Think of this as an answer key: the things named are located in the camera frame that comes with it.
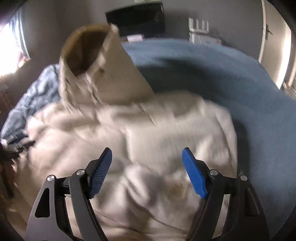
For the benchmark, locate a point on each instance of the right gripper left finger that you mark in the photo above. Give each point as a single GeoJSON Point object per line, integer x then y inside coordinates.
{"type": "Point", "coordinates": [49, 218]}

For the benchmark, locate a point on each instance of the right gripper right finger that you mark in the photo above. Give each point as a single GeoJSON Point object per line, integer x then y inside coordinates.
{"type": "Point", "coordinates": [245, 219]}

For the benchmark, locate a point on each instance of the cream puffer hooded jacket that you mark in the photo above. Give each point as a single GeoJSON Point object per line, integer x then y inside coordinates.
{"type": "Point", "coordinates": [107, 103]}

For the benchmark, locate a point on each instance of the white bedroom door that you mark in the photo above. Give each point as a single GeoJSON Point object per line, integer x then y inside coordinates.
{"type": "Point", "coordinates": [276, 44]}

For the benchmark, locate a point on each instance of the blue fleece blanket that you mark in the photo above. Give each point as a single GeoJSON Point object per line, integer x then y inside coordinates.
{"type": "Point", "coordinates": [263, 117]}

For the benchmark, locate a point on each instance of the bright window with curtain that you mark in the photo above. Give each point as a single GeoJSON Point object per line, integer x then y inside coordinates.
{"type": "Point", "coordinates": [14, 52]}

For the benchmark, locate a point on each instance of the white box under television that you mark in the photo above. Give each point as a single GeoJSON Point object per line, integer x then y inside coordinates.
{"type": "Point", "coordinates": [135, 38]}

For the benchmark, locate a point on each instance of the white wifi router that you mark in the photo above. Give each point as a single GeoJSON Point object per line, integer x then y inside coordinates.
{"type": "Point", "coordinates": [198, 27]}

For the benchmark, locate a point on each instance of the black flat screen television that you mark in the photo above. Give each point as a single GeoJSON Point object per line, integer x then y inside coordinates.
{"type": "Point", "coordinates": [147, 19]}

